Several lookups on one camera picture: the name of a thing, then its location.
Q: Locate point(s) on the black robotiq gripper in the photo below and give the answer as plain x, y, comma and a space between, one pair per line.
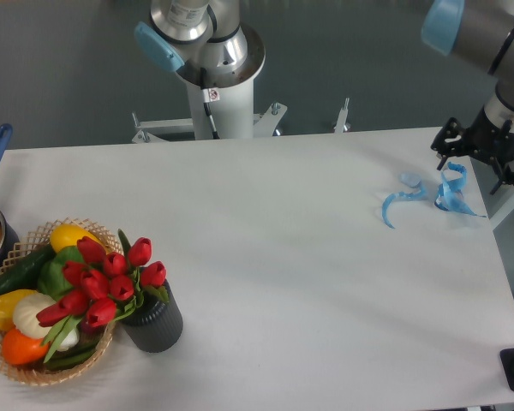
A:
490, 136

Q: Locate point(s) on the green cucumber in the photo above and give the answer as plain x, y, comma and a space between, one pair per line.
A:
25, 272

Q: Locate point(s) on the white steamed bun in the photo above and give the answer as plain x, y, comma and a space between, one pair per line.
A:
25, 315

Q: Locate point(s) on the woven bamboo basket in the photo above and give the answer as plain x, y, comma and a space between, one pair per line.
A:
91, 348

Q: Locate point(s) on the yellow lemon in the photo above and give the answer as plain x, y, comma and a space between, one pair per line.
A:
67, 235

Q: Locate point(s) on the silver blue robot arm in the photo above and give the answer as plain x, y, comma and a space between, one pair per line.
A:
482, 34

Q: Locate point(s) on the yellow bell pepper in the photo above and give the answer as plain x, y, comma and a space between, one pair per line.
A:
8, 302

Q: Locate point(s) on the green bok choy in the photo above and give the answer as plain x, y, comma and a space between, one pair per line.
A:
66, 313

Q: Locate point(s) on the dark grey ribbed vase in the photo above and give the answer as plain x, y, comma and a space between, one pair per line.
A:
155, 326

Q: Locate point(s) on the orange fruit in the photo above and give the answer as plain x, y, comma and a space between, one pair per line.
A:
18, 349

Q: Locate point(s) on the tangled blue tape strip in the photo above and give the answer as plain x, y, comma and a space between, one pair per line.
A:
449, 196

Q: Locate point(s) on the clear tape piece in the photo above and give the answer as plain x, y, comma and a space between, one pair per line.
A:
410, 179

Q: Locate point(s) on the red tulip bouquet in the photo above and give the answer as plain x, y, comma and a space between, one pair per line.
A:
115, 283

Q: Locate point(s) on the curved blue tape strip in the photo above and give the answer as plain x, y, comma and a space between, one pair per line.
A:
419, 193

